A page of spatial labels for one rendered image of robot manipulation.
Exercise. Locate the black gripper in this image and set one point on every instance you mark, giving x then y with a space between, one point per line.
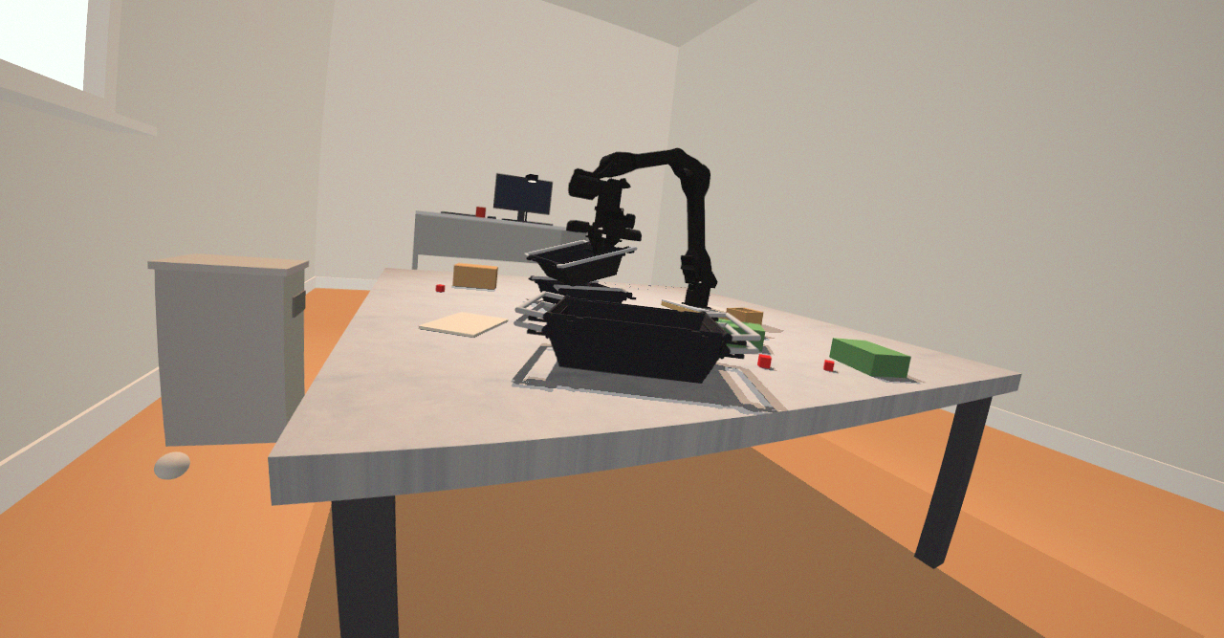
595 234

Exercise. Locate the green rectangular block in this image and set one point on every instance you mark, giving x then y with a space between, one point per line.
757 327
870 358

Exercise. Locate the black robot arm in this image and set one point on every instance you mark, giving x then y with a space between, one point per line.
695 182

